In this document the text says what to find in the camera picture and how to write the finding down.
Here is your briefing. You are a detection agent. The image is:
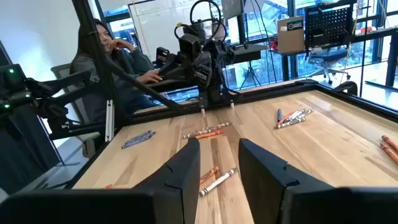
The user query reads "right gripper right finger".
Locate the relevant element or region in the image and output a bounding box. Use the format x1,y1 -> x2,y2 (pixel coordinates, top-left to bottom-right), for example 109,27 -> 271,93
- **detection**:
238,138 -> 335,224

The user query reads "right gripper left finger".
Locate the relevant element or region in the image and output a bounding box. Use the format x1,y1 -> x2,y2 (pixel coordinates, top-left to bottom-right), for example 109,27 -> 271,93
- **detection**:
133,138 -> 201,224

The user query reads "grey crayon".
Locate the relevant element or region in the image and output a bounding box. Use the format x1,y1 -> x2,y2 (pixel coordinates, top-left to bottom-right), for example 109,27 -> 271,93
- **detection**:
275,117 -> 307,129
203,122 -> 233,131

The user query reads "tall black tripod stand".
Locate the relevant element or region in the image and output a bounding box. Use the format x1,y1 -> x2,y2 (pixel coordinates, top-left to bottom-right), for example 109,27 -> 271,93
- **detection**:
239,0 -> 264,91

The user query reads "whiteboard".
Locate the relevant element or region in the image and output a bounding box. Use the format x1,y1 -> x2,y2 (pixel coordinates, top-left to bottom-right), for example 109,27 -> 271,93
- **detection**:
129,0 -> 224,62

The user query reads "person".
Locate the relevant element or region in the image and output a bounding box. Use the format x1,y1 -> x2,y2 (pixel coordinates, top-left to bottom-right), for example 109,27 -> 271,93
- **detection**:
70,18 -> 164,125

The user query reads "cardboard box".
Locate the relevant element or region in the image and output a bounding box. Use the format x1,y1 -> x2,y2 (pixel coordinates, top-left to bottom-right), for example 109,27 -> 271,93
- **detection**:
276,15 -> 305,54

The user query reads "silver aluminium bar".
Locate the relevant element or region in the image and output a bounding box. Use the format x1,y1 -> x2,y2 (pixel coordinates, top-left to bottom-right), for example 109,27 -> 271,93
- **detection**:
104,99 -> 115,142

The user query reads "black office chair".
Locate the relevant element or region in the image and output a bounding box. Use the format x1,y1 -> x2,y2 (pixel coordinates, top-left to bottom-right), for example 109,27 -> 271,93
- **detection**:
306,46 -> 352,85

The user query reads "black pegboard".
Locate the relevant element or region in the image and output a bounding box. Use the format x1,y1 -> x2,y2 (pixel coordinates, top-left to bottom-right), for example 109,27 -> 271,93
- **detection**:
304,2 -> 355,49

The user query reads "grey office chair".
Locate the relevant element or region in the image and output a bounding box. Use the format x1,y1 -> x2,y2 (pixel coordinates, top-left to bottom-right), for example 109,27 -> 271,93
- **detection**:
51,63 -> 97,156

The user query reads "black workbench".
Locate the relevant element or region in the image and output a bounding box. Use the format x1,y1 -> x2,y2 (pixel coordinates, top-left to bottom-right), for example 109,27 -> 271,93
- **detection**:
269,26 -> 398,88

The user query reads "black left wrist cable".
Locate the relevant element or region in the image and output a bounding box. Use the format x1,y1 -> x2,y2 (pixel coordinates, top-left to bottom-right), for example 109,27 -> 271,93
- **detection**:
174,0 -> 223,43

